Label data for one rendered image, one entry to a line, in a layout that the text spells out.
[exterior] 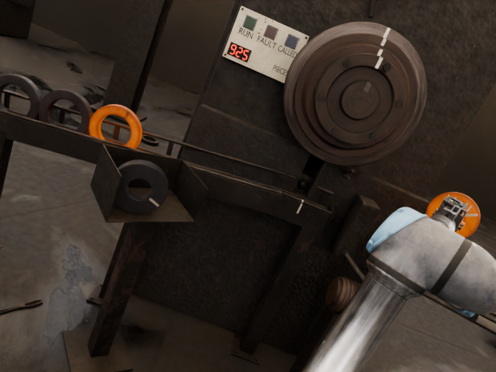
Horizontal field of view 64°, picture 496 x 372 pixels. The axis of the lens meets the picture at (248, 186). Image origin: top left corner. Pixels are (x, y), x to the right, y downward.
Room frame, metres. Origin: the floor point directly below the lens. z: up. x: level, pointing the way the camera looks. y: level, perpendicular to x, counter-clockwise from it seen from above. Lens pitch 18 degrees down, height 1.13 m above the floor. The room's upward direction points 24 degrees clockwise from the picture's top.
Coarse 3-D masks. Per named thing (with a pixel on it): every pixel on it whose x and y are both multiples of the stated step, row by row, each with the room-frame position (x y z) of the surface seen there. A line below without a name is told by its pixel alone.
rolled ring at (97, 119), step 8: (112, 104) 1.36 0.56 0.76; (96, 112) 1.34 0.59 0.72; (104, 112) 1.34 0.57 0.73; (112, 112) 1.34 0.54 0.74; (120, 112) 1.34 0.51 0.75; (128, 112) 1.35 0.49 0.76; (96, 120) 1.34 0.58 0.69; (128, 120) 1.35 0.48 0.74; (136, 120) 1.35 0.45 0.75; (96, 128) 1.34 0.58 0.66; (136, 128) 1.35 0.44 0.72; (96, 136) 1.34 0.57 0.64; (136, 136) 1.35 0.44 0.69; (128, 144) 1.35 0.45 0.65; (136, 144) 1.35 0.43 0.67
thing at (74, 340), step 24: (96, 168) 1.06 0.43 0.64; (168, 168) 1.21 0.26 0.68; (96, 192) 1.02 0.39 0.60; (144, 192) 1.15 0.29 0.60; (168, 192) 1.21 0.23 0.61; (192, 192) 1.14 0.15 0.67; (120, 216) 0.96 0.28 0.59; (144, 216) 1.01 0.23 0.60; (168, 216) 1.06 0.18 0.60; (192, 216) 1.10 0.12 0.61; (144, 240) 1.07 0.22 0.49; (120, 264) 1.07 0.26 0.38; (120, 288) 1.06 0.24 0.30; (120, 312) 1.08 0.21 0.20; (72, 336) 1.10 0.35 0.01; (96, 336) 1.06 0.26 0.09; (120, 336) 1.19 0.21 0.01; (72, 360) 1.01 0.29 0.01; (96, 360) 1.05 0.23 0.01; (120, 360) 1.09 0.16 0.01
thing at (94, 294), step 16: (0, 144) 1.29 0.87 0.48; (0, 160) 1.29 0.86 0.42; (0, 176) 1.31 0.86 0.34; (0, 192) 1.34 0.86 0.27; (128, 224) 1.33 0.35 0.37; (304, 224) 1.39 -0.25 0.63; (304, 240) 1.39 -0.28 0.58; (112, 256) 1.33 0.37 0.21; (288, 256) 1.38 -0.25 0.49; (288, 272) 1.39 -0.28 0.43; (96, 288) 1.38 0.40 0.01; (272, 288) 1.39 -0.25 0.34; (96, 304) 1.30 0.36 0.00; (272, 304) 1.39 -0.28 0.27; (256, 320) 1.39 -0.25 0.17; (240, 336) 1.47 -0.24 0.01; (256, 336) 1.39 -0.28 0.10; (240, 352) 1.37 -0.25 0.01; (256, 352) 1.42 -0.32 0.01
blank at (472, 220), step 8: (456, 192) 1.31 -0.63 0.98; (440, 200) 1.30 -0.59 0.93; (464, 200) 1.27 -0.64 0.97; (472, 200) 1.27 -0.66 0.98; (432, 208) 1.30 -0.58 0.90; (472, 208) 1.25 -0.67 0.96; (472, 216) 1.25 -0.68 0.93; (472, 224) 1.24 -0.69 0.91; (456, 232) 1.25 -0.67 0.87; (464, 232) 1.24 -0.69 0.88; (472, 232) 1.23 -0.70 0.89
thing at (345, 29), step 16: (336, 32) 1.38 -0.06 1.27; (352, 32) 1.38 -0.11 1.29; (368, 32) 1.38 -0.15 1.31; (384, 32) 1.39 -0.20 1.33; (304, 48) 1.37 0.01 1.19; (400, 48) 1.39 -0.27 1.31; (304, 64) 1.37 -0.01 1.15; (416, 64) 1.40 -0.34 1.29; (288, 80) 1.37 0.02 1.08; (288, 96) 1.37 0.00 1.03; (288, 112) 1.37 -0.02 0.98; (416, 112) 1.41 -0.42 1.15; (304, 144) 1.38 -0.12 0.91; (400, 144) 1.41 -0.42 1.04; (336, 160) 1.39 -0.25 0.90; (352, 160) 1.40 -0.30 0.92; (368, 160) 1.40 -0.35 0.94
